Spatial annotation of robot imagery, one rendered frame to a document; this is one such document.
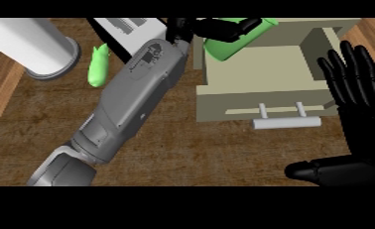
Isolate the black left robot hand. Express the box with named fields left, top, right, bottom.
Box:
left=163, top=17, right=264, bottom=44

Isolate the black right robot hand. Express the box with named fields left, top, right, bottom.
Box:
left=283, top=40, right=375, bottom=187

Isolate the green cup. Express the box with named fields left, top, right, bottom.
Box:
left=202, top=17, right=280, bottom=62

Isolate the beige drawer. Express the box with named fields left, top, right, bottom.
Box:
left=194, top=27, right=345, bottom=123

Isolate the white appliance with black edge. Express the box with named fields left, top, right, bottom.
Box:
left=86, top=17, right=169, bottom=64

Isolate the beige cabinet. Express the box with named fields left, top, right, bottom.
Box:
left=191, top=17, right=363, bottom=70

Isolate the green vegetable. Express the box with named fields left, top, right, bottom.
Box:
left=86, top=42, right=110, bottom=88

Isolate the white cylinder with grey rim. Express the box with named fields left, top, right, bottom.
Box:
left=0, top=17, right=82, bottom=81

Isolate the white drawer handle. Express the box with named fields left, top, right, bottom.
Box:
left=252, top=101, right=321, bottom=130

